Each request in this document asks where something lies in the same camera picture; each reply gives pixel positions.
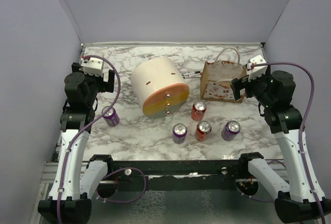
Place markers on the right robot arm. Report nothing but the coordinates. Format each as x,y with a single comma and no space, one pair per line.
300,198

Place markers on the purple can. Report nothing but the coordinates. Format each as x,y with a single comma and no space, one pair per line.
179,132
110,117
230,130

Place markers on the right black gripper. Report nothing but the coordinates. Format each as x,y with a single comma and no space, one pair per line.
238,84

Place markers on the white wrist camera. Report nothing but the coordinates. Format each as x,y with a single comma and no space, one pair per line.
256,67
92,66

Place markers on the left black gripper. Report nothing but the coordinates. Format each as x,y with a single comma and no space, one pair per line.
107,86

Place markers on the black base frame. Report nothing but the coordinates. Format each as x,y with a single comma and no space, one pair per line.
173,175

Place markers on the red capped marker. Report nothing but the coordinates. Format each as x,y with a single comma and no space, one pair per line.
194,76

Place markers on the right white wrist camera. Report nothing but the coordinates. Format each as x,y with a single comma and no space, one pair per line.
256,67

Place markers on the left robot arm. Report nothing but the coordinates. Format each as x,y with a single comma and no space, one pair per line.
70,198

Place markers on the red can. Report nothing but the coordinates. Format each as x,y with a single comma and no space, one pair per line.
198,110
202,130

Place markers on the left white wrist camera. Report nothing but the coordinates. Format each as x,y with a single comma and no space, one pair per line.
92,66

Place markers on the cream cylindrical container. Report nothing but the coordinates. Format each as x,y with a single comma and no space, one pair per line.
159,87

